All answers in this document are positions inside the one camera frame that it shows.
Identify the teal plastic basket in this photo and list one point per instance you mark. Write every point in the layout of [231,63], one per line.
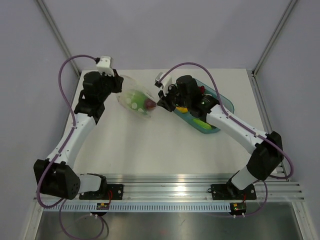
[188,118]

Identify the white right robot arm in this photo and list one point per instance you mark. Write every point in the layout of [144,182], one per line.
[264,148]

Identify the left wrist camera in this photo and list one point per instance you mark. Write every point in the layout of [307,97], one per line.
[103,66]

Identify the pale green vegetable piece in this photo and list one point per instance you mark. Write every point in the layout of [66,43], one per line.
[202,124]

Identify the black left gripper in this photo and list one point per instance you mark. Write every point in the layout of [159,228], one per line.
[117,80]

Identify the dark red plum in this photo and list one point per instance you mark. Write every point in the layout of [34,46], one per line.
[149,104]

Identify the aluminium frame post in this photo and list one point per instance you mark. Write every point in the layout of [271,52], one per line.
[48,17]
[275,35]

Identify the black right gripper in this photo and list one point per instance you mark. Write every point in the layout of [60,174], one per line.
[164,101]

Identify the yellow orange mango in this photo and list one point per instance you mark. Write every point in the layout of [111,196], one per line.
[182,110]

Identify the right aluminium frame post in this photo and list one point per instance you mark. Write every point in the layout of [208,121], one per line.
[275,35]

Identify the left aluminium frame post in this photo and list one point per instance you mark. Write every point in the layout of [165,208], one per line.
[48,17]

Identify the white slotted cable duct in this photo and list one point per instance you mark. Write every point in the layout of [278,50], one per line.
[139,207]

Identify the aluminium mounting rail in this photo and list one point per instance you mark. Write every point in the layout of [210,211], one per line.
[192,187]

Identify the green white lettuce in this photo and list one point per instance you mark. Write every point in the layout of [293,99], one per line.
[137,100]

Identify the clear dotted zip bag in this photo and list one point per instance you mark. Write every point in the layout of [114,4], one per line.
[130,84]

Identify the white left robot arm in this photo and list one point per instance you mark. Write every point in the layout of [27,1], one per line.
[55,175]

